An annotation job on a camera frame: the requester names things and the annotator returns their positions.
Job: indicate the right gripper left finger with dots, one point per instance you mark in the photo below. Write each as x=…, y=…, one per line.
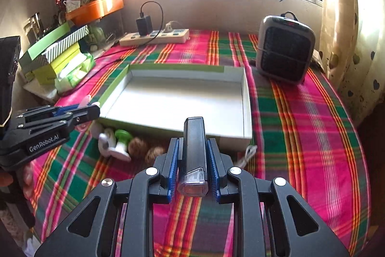
x=117, y=213

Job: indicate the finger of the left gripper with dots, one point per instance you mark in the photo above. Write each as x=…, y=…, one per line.
x=85, y=114
x=60, y=110

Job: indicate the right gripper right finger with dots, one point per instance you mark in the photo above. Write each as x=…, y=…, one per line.
x=270, y=217

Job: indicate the black rectangular lighter device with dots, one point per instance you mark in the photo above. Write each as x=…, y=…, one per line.
x=192, y=180

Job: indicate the person left hand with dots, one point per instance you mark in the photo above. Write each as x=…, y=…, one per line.
x=24, y=178

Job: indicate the white panda mini fan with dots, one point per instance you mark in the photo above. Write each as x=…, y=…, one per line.
x=105, y=137

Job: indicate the yellow green box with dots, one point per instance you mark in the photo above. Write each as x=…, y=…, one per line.
x=47, y=74

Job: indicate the green tissue pack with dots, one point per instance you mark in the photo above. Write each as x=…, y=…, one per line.
x=74, y=72

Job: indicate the green white spool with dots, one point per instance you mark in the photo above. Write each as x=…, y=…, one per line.
x=120, y=151

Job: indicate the striped green gift box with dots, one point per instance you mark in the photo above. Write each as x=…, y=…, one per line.
x=51, y=46

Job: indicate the brown walnut left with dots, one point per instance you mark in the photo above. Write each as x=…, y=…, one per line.
x=137, y=148

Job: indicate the brown walnut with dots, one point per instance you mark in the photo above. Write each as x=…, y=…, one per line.
x=153, y=153
x=137, y=148

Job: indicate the green white cardboard box lid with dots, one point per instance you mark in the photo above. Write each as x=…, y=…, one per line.
x=156, y=99

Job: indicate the brown walnut right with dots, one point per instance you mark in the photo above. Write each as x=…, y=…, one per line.
x=153, y=153

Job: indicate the plaid pink green blanket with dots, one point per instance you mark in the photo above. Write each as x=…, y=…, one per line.
x=303, y=134

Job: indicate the white mug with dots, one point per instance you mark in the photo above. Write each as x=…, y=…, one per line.
x=71, y=5

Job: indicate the orange tray shelf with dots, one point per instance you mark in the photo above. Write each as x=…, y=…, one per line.
x=93, y=10

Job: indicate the black charger adapter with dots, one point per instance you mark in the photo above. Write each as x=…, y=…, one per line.
x=144, y=25

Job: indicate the white plug on strip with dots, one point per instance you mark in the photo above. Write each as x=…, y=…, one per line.
x=168, y=28

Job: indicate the cream power strip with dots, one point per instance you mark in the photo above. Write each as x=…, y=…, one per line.
x=178, y=36

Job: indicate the beige heart curtain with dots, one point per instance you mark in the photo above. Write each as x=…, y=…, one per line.
x=352, y=44

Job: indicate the grey black space heater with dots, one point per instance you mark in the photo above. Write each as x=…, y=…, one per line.
x=284, y=49

